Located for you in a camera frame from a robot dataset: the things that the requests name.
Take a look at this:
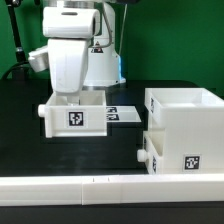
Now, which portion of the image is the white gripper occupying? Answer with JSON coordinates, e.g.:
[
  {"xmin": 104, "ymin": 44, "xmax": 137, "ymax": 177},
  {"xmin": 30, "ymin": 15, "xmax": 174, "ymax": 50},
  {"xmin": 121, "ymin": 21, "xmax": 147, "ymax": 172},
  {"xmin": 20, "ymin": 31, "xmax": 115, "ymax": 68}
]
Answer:
[{"xmin": 28, "ymin": 7, "xmax": 100, "ymax": 104}]

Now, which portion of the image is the white drawer with tag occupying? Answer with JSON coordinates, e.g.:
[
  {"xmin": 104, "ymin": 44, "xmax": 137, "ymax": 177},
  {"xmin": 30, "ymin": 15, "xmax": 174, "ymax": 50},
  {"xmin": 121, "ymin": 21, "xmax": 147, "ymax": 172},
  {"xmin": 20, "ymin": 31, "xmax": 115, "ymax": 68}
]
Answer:
[{"xmin": 137, "ymin": 129, "xmax": 165, "ymax": 175}]

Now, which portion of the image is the white drawer cabinet box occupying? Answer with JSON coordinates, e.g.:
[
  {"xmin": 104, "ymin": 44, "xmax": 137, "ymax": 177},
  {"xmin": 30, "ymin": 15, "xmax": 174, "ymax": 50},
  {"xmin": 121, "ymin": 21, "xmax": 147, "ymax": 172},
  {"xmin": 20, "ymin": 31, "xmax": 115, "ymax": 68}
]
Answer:
[{"xmin": 145, "ymin": 88, "xmax": 224, "ymax": 174}]

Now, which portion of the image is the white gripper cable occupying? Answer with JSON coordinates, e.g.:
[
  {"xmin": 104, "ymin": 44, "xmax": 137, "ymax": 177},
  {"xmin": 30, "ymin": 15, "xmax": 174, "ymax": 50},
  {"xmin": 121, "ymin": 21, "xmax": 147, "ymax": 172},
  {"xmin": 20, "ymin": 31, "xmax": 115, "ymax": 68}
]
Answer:
[{"xmin": 118, "ymin": 3, "xmax": 128, "ymax": 56}]

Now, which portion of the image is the black camera stand pole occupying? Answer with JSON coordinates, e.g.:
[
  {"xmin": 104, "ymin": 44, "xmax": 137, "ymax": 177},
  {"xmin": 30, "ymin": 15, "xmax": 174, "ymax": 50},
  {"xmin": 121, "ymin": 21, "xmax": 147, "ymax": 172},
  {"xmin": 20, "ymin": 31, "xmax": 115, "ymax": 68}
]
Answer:
[{"xmin": 2, "ymin": 0, "xmax": 28, "ymax": 81}]

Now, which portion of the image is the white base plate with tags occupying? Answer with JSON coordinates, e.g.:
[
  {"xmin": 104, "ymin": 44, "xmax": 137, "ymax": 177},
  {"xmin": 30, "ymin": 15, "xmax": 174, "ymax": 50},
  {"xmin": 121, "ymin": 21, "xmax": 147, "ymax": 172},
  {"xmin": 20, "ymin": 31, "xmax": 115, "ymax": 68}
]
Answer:
[{"xmin": 106, "ymin": 106, "xmax": 141, "ymax": 123}]

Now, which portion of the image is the white front barrier rail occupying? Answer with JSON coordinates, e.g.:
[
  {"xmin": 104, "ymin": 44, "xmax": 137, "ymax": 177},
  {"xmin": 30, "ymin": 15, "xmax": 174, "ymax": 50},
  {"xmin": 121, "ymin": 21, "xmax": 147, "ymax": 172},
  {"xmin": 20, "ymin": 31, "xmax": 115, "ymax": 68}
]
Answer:
[{"xmin": 0, "ymin": 174, "xmax": 224, "ymax": 206}]

